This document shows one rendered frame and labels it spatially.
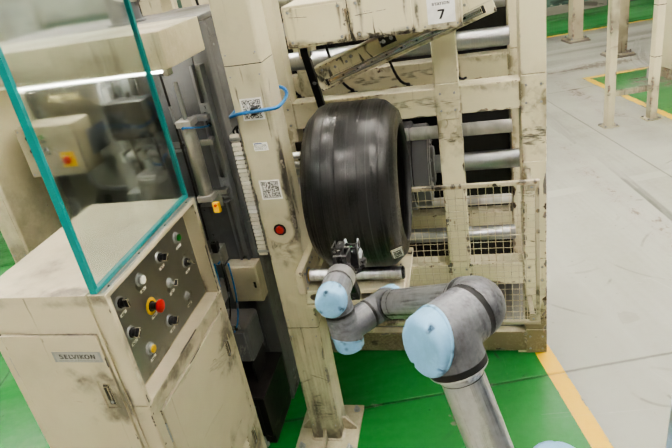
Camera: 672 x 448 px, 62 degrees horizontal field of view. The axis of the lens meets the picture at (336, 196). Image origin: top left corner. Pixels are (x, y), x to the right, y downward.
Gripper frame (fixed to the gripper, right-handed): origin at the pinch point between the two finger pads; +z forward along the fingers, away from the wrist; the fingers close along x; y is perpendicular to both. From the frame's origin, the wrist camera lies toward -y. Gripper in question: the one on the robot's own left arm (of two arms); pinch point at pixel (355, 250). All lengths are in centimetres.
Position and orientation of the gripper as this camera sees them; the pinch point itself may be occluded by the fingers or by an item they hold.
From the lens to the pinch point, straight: 165.4
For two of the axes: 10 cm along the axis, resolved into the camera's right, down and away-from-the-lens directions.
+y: -1.3, -9.4, -3.0
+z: 2.0, -3.3, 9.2
